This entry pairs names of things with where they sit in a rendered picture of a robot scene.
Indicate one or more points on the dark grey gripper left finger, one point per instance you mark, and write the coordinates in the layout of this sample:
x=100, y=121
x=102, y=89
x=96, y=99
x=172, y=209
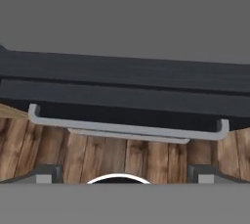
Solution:
x=45, y=173

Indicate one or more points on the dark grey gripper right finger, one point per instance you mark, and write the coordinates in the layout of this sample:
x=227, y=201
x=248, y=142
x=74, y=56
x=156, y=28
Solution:
x=205, y=173

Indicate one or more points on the black fridge drawer front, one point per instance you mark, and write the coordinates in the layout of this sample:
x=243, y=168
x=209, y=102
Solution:
x=130, y=84

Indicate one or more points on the white and black round object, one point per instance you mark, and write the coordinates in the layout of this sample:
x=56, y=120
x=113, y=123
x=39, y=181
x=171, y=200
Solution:
x=118, y=179

